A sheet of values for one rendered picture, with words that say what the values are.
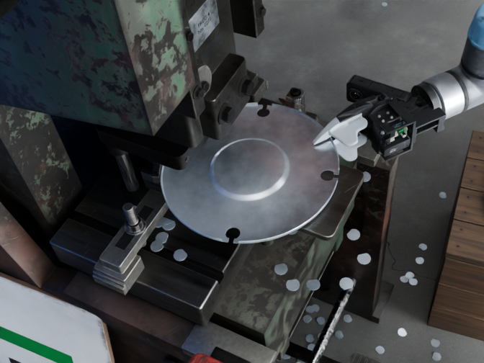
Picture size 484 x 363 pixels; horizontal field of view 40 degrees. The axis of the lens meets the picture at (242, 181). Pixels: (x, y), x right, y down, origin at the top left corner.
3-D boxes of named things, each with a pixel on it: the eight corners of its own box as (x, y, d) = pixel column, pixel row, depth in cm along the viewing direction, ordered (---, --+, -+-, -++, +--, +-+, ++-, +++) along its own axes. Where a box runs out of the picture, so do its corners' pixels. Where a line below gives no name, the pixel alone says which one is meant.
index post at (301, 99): (307, 124, 123) (306, 86, 116) (300, 135, 122) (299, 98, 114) (293, 120, 124) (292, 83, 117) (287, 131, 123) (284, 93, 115)
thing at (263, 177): (186, 100, 119) (185, 97, 119) (348, 111, 113) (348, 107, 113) (139, 233, 102) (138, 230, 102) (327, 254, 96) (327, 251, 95)
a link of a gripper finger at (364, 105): (340, 115, 106) (387, 96, 108) (335, 109, 107) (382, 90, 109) (340, 135, 110) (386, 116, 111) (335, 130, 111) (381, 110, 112)
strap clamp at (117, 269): (180, 215, 113) (169, 178, 105) (125, 295, 104) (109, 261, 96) (150, 204, 115) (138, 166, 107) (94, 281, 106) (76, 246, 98)
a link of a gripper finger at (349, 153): (327, 165, 106) (377, 142, 108) (310, 140, 110) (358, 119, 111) (328, 176, 109) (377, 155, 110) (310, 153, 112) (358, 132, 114)
